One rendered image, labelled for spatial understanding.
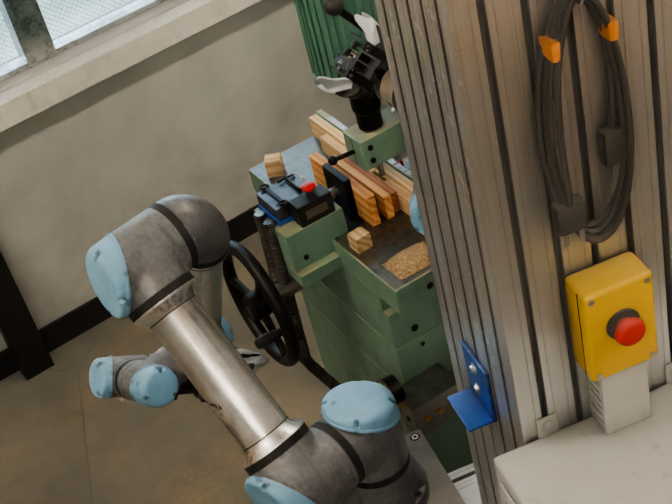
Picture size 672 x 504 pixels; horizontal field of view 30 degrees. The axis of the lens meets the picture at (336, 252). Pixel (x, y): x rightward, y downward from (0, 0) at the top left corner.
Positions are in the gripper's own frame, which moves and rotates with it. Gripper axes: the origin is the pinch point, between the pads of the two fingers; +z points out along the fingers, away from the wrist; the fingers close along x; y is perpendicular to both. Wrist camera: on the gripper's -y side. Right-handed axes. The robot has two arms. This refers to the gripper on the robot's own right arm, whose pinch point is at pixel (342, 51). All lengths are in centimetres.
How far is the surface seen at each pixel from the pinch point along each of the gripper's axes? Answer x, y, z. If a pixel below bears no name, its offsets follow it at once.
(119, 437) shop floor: 124, -71, 89
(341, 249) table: 33.4, -28.9, 4.3
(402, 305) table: 34.8, -32.1, -15.4
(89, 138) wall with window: 60, -46, 143
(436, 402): 50, -53, -18
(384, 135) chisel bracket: 9.6, -26.6, 8.8
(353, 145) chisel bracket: 14.6, -23.6, 11.8
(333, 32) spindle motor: -2.0, -1.0, 6.6
